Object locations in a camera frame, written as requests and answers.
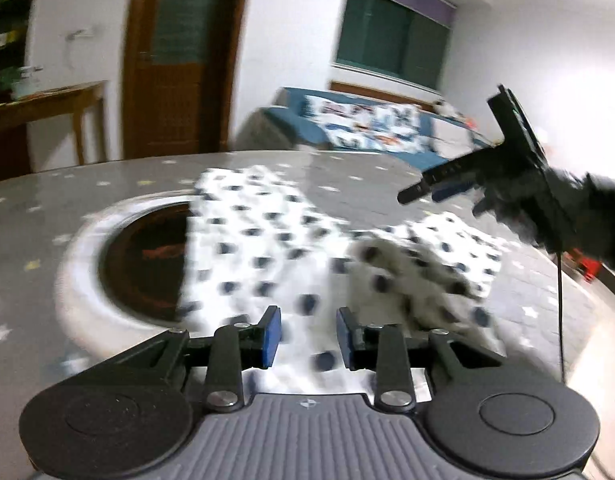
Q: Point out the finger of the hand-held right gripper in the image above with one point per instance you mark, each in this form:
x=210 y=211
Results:
x=417 y=193

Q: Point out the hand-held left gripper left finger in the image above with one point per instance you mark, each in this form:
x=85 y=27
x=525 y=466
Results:
x=268 y=337

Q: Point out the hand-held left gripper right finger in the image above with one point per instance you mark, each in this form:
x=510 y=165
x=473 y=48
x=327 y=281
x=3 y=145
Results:
x=345 y=337

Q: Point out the white polka-dot pants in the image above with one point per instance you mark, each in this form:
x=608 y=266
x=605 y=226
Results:
x=247 y=240

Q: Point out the person's right forearm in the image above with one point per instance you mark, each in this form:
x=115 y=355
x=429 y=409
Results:
x=607 y=225

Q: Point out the person's right hand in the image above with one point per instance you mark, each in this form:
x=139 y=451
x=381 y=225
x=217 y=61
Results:
x=512 y=206

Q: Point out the pale sofa cushion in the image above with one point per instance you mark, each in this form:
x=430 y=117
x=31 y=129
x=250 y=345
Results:
x=457 y=137

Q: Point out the black and white plush toy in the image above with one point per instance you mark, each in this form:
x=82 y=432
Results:
x=442 y=106

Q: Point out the butterfly print blanket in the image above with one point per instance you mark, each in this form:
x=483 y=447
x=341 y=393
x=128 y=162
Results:
x=367 y=125

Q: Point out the blue sofa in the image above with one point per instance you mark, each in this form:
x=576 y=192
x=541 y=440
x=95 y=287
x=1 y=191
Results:
x=292 y=125

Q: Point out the red plastic object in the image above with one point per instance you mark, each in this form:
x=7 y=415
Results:
x=585 y=264

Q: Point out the round white-rimmed table recess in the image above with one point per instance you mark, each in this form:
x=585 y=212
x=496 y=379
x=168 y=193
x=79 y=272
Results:
x=137 y=260

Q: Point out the dark green window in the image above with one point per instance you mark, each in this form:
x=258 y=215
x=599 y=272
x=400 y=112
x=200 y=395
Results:
x=387 y=35

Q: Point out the brown wooden door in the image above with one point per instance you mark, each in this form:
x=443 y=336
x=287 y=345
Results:
x=180 y=85

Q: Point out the brown wooden side table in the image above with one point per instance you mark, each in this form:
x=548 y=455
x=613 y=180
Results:
x=47 y=102

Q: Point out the glass jars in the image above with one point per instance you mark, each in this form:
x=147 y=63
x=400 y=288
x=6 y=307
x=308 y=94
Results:
x=27 y=82

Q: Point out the dark wooden shelf cabinet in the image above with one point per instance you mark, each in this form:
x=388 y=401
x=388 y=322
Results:
x=7 y=20

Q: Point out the brown wooden rail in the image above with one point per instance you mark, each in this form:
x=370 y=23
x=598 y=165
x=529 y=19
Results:
x=377 y=91

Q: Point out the white wall socket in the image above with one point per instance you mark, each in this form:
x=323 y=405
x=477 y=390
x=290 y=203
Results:
x=82 y=33

